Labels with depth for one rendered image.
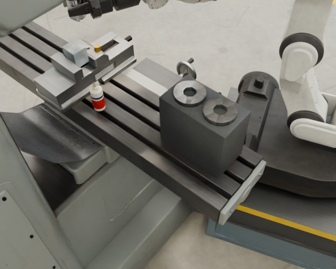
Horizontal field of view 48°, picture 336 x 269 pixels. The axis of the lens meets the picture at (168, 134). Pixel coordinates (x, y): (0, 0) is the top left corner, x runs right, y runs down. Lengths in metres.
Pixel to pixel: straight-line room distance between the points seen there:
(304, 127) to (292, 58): 0.33
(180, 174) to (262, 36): 2.19
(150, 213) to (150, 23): 1.81
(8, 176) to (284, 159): 1.06
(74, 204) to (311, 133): 0.93
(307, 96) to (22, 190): 1.04
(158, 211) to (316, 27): 1.07
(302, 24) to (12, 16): 0.87
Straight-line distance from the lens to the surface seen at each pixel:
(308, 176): 1.59
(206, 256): 1.97
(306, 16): 1.30
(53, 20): 3.40
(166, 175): 1.09
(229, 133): 0.94
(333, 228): 1.70
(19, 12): 0.88
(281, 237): 1.81
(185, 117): 0.99
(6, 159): 0.95
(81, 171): 1.28
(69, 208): 1.35
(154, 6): 1.17
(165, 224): 1.85
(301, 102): 1.52
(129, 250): 1.77
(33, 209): 1.12
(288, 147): 1.65
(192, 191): 1.06
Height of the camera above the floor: 1.83
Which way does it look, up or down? 51 degrees down
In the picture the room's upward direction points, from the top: 1 degrees counter-clockwise
